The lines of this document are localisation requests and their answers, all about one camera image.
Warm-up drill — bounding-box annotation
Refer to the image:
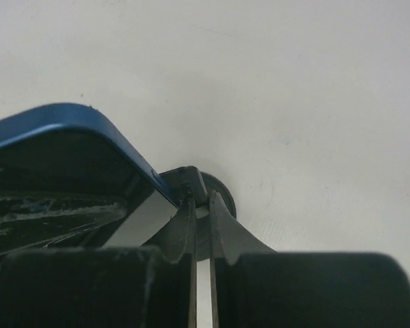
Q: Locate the black phone stand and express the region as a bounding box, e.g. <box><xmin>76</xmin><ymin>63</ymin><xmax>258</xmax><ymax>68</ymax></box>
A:
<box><xmin>161</xmin><ymin>166</ymin><xmax>236</xmax><ymax>262</ymax></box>

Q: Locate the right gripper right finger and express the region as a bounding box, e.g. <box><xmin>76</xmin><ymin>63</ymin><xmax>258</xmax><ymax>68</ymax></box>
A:
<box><xmin>209</xmin><ymin>193</ymin><xmax>410</xmax><ymax>327</ymax></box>

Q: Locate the blue cased smartphone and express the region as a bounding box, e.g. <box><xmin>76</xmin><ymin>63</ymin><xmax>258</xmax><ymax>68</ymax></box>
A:
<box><xmin>0</xmin><ymin>102</ymin><xmax>180</xmax><ymax>257</ymax></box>

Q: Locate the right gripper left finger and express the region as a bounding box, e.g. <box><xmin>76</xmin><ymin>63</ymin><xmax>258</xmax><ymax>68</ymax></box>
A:
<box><xmin>0</xmin><ymin>198</ymin><xmax>197</xmax><ymax>327</ymax></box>

